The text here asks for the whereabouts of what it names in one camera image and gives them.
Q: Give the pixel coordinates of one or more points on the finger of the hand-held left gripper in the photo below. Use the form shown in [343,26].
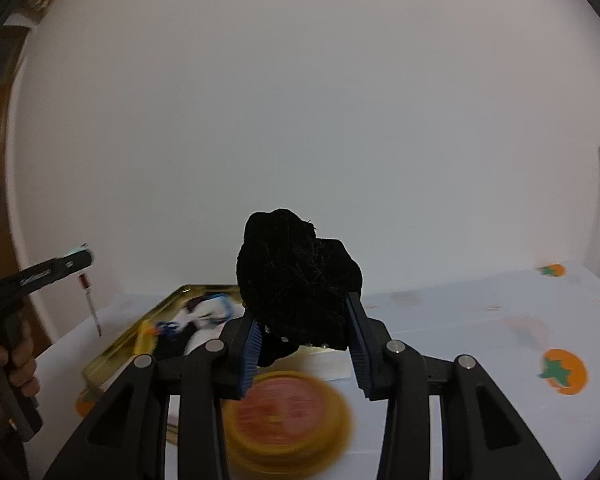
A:
[75,262]

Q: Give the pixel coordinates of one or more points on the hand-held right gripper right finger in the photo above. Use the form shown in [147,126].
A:
[357,345]

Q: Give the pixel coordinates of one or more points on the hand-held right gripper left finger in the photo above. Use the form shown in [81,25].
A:
[252,355]

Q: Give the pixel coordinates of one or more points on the white towel blue band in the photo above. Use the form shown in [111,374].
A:
[207,310]

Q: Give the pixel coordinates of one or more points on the black fuzzy hat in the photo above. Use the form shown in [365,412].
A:
[295,280]

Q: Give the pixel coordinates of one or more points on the gold rectangular tin box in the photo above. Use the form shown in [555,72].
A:
[100,367]

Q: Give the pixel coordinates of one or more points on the person's left hand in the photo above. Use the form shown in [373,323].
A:
[25,365]

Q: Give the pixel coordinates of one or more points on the red white stick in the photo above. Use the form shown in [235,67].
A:
[92,310]

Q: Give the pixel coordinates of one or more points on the persimmon printed sheet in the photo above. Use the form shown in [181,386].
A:
[455,310]

